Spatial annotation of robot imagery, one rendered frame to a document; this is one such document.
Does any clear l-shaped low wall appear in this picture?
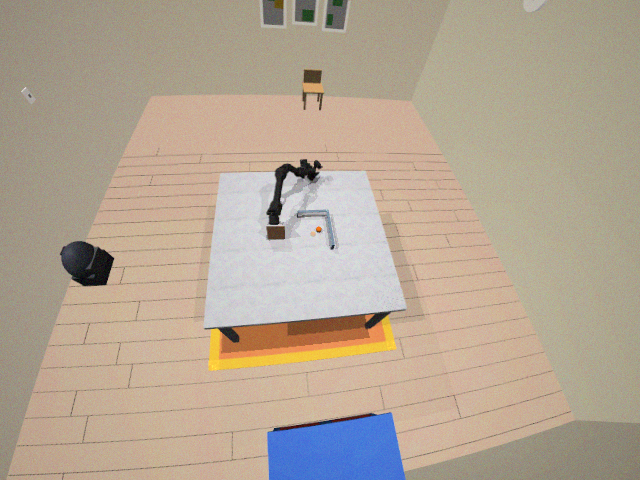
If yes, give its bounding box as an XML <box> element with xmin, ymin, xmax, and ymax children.
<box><xmin>298</xmin><ymin>212</ymin><xmax>332</xmax><ymax>247</ymax></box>

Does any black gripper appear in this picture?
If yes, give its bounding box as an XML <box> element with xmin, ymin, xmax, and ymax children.
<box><xmin>307</xmin><ymin>160</ymin><xmax>323</xmax><ymax>181</ymax></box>

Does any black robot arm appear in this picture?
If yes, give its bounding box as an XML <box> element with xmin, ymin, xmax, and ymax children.
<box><xmin>266</xmin><ymin>159</ymin><xmax>313</xmax><ymax>225</ymax></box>

